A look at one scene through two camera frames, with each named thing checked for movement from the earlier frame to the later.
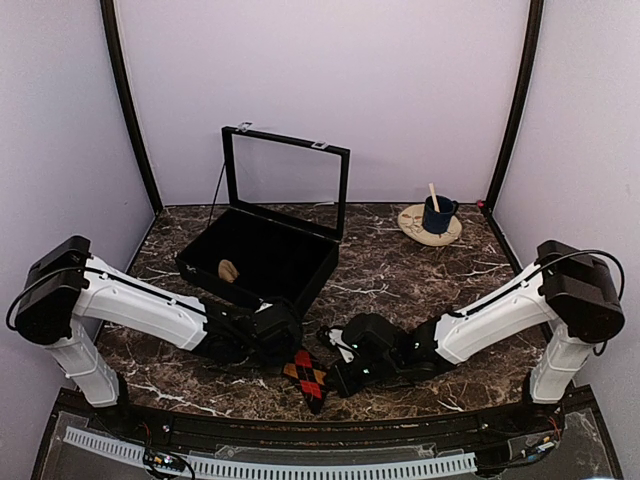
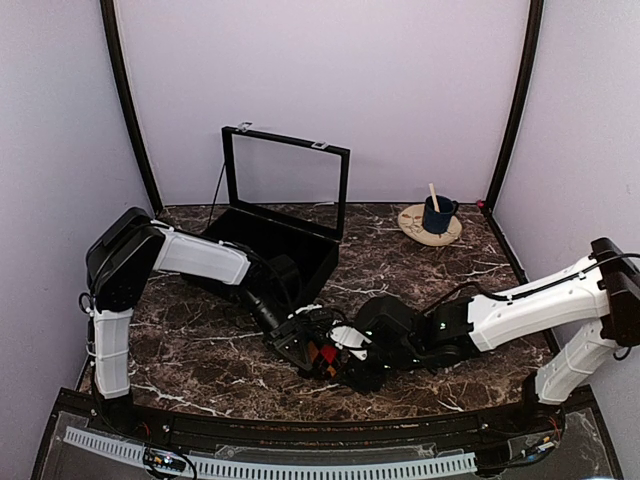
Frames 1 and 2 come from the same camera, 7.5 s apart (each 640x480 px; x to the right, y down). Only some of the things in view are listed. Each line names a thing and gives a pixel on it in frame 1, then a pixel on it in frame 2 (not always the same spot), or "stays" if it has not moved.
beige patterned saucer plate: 410,219 stays
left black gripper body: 261,360 -> 268,323
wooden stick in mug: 434,198 stays
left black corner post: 114,37 stays
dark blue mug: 438,223 stays
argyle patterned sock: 310,377 -> 325,360
